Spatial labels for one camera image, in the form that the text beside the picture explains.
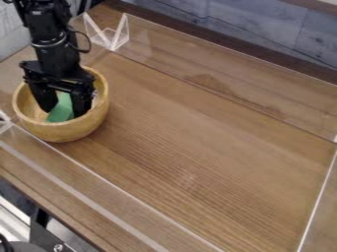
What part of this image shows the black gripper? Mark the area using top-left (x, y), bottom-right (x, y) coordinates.
top-left (20, 32), bottom-right (95, 117)

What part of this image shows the green rectangular stick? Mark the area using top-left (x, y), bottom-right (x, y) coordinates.
top-left (45, 92), bottom-right (73, 123)

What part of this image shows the wooden bowl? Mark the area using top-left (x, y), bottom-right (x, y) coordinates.
top-left (12, 66), bottom-right (109, 143)

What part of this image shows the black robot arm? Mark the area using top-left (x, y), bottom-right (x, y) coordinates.
top-left (2, 0), bottom-right (95, 117)

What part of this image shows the black metal table leg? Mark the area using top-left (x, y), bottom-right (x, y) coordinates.
top-left (29, 209), bottom-right (91, 252)

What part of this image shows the black cable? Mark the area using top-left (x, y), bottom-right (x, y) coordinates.
top-left (66, 29), bottom-right (92, 54)

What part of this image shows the clear acrylic corner bracket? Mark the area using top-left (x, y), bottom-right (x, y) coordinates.
top-left (83, 13), bottom-right (128, 51)

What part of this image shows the clear acrylic front wall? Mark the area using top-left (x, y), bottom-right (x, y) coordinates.
top-left (0, 123), bottom-right (224, 252)

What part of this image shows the clear acrylic wall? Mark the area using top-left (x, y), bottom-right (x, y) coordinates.
top-left (0, 123), bottom-right (224, 252)
top-left (296, 158), bottom-right (337, 252)

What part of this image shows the clear acrylic right wall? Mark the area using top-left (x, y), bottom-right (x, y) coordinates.
top-left (296, 158), bottom-right (337, 252)

